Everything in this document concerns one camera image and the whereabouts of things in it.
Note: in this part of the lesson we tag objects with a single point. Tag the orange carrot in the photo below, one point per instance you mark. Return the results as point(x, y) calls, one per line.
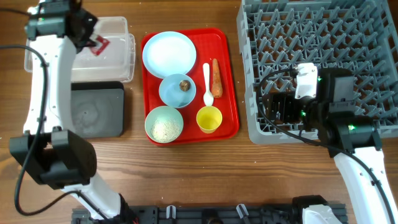
point(216, 88)

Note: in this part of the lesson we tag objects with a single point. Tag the yellow plastic cup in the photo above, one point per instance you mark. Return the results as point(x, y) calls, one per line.
point(209, 119)

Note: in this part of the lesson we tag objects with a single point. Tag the clear plastic bin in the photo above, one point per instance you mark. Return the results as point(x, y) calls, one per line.
point(114, 63)

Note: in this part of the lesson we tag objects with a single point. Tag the red serving tray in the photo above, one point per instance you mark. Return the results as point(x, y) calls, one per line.
point(210, 43)

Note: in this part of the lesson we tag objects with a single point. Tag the grey dishwasher rack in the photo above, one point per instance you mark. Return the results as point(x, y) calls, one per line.
point(353, 34)

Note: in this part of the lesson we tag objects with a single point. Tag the white plastic spoon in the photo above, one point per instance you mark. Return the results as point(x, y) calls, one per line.
point(208, 98)

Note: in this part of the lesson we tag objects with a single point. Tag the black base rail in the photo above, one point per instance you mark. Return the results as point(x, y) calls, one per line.
point(278, 213)

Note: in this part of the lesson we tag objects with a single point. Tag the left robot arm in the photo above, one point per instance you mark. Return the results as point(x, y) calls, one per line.
point(49, 150)

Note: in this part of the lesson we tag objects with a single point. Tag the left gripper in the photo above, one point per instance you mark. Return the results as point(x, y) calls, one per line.
point(91, 19)

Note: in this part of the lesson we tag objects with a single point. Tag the large light blue plate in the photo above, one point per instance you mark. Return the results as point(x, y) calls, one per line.
point(168, 53)

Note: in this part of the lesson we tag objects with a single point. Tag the red sauce packet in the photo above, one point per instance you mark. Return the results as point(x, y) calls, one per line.
point(99, 44)

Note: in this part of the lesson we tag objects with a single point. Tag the white rice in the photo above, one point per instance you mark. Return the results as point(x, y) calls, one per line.
point(165, 130)

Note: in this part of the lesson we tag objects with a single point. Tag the black plastic tray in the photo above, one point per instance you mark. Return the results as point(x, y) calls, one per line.
point(98, 109)

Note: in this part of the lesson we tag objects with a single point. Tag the light blue bowl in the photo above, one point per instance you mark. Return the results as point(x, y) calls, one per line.
point(171, 94)

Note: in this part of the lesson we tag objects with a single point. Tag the green bowl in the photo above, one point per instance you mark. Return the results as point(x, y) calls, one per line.
point(162, 112)

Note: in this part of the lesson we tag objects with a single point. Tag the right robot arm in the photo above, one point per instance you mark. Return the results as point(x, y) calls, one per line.
point(324, 100)

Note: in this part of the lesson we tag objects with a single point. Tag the brown food scrap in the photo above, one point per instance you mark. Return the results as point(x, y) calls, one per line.
point(184, 85)

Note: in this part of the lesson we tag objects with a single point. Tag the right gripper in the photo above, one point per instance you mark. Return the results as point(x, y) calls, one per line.
point(286, 99)

